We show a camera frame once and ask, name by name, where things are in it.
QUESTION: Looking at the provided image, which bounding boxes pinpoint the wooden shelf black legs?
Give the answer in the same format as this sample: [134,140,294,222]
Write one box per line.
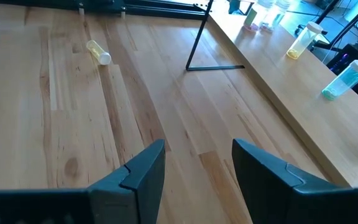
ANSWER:
[185,0,358,188]

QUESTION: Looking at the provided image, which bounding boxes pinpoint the black aluminium table frame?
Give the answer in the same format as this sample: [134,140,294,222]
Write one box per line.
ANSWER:
[0,0,213,21]

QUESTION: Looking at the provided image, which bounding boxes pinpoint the clear bottle sideways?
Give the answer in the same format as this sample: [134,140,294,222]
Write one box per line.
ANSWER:
[86,39,112,67]

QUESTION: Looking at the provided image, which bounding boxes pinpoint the teal pill vial white cap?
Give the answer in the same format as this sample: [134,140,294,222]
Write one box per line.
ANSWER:
[321,59,358,101]

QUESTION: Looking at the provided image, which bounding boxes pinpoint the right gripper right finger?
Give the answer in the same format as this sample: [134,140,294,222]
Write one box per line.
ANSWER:
[232,139,354,224]

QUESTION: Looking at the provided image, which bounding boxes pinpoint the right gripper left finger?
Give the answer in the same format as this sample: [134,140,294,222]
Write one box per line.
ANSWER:
[88,139,166,224]

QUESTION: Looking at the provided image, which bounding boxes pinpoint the clear bottle blue label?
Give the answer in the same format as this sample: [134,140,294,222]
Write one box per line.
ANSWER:
[259,0,290,33]

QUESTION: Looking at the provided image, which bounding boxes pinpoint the clear bottle green label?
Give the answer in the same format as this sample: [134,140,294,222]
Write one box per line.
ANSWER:
[243,0,269,32]

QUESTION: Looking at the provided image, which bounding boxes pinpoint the yellow pill vial white cap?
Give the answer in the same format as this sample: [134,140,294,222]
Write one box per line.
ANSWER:
[286,21,324,60]

